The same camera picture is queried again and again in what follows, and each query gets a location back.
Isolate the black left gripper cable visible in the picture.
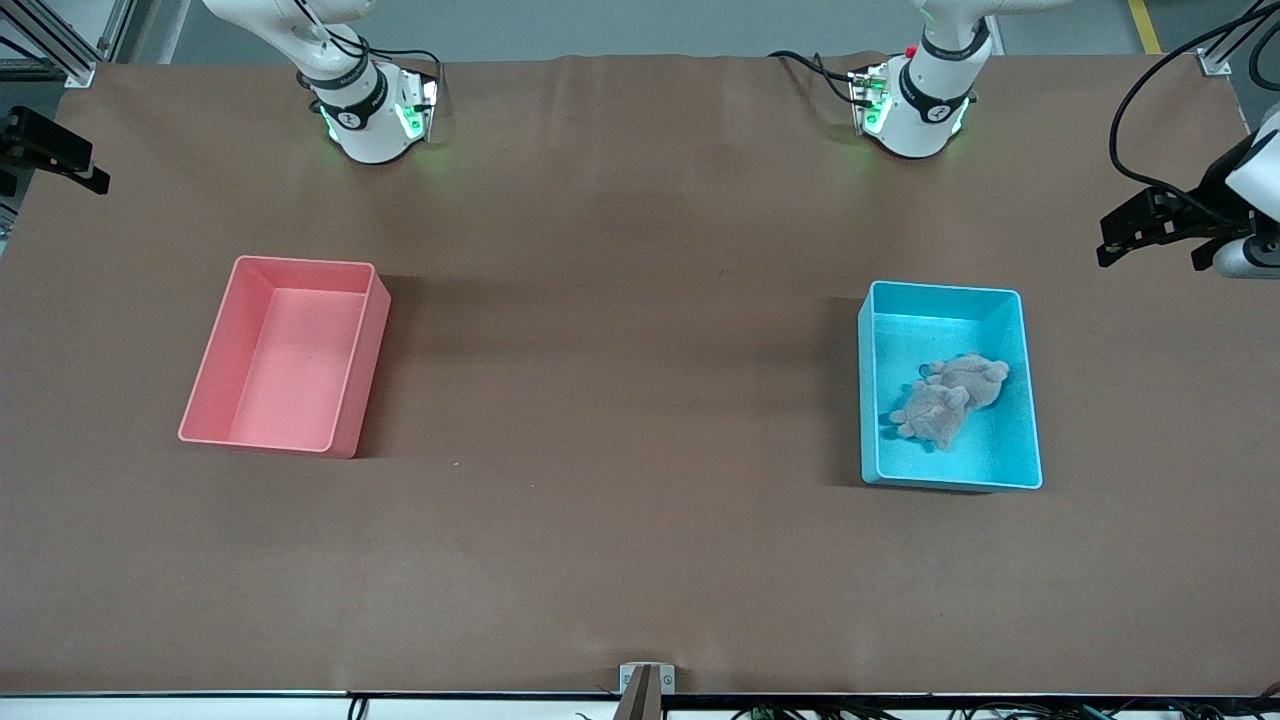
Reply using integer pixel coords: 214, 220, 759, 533
1108, 0, 1280, 216

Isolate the black left arm base cable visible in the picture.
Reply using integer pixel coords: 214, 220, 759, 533
767, 49, 864, 107

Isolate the black arm base cable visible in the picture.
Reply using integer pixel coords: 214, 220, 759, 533
293, 0, 444, 96
767, 49, 864, 107

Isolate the grey metal bracket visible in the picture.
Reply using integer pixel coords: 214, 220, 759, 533
619, 663, 676, 696

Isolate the black table edge strip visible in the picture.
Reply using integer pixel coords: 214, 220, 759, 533
0, 688, 1280, 705

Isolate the grey plush toy keychain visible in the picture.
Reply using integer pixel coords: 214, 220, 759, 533
888, 383, 974, 452
918, 352, 1011, 411

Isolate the aluminium frame profile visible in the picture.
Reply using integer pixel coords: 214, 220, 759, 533
1200, 0, 1280, 77
0, 0, 137, 89

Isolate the black right arm base cable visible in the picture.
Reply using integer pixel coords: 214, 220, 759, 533
293, 0, 444, 96

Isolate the pink plastic box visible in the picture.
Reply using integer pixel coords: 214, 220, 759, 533
178, 255, 392, 460

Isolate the blue plastic box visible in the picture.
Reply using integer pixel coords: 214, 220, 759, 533
857, 280, 1044, 493

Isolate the brown table mat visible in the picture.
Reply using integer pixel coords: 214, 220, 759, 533
0, 52, 1280, 697

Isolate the brown mounting post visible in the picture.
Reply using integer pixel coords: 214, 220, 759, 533
614, 666, 663, 720

